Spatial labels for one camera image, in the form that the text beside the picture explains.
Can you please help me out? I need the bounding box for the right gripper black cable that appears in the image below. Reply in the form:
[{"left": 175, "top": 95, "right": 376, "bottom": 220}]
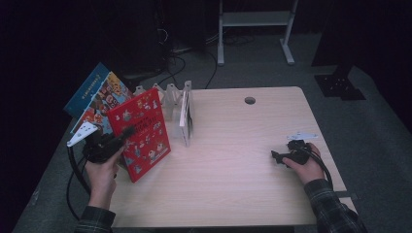
[{"left": 307, "top": 149, "right": 335, "bottom": 191}]

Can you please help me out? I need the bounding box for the dark blue picture book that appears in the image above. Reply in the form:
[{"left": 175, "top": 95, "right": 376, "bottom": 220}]
[{"left": 63, "top": 62, "right": 111, "bottom": 119}]

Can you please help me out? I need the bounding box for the person's right hand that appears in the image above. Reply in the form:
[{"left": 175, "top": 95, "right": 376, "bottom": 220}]
[{"left": 281, "top": 142, "right": 326, "bottom": 186}]

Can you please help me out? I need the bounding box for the person's left hand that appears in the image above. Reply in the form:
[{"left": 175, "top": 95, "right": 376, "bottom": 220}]
[{"left": 84, "top": 146, "right": 126, "bottom": 211}]

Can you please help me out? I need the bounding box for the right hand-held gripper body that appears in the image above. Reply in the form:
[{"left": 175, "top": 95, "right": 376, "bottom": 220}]
[{"left": 285, "top": 131, "right": 319, "bottom": 166}]

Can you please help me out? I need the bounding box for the white caterpillar picture book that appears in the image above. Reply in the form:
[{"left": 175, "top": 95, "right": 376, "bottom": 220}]
[{"left": 179, "top": 90, "right": 194, "bottom": 148}]

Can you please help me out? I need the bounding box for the grey tape strip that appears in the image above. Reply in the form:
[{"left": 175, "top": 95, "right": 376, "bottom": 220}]
[{"left": 334, "top": 190, "right": 360, "bottom": 200}]

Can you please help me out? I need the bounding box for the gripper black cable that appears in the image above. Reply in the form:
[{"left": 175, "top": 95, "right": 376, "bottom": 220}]
[
  {"left": 66, "top": 145, "right": 94, "bottom": 221},
  {"left": 307, "top": 149, "right": 335, "bottom": 191}
]

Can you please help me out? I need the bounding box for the black stand base plate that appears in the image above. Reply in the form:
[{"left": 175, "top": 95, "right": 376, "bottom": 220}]
[{"left": 314, "top": 62, "right": 367, "bottom": 102}]

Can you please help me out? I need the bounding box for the black floor cable bundle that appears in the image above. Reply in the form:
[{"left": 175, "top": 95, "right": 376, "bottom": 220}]
[{"left": 152, "top": 52, "right": 189, "bottom": 92}]

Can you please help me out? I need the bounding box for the white metal stand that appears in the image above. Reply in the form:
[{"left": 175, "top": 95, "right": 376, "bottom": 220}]
[{"left": 217, "top": 0, "right": 299, "bottom": 67}]

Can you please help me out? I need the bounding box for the red picture book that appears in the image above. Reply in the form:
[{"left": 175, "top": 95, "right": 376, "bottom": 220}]
[{"left": 106, "top": 86, "right": 172, "bottom": 184}]

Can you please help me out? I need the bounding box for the clear acrylic book rack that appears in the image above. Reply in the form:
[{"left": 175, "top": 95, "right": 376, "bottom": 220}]
[{"left": 133, "top": 81, "right": 195, "bottom": 149}]

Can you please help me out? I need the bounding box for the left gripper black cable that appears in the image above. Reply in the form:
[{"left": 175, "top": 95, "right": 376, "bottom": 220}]
[{"left": 66, "top": 145, "right": 94, "bottom": 221}]

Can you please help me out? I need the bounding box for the colourful monster picture book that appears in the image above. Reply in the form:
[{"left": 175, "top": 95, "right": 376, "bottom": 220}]
[{"left": 70, "top": 71, "right": 135, "bottom": 137}]

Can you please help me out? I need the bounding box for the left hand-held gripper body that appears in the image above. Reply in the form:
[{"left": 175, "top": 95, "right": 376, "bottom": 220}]
[{"left": 66, "top": 120, "right": 126, "bottom": 165}]

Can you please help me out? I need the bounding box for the thin black floor cable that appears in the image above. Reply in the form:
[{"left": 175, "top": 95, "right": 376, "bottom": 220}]
[{"left": 203, "top": 48, "right": 219, "bottom": 90}]

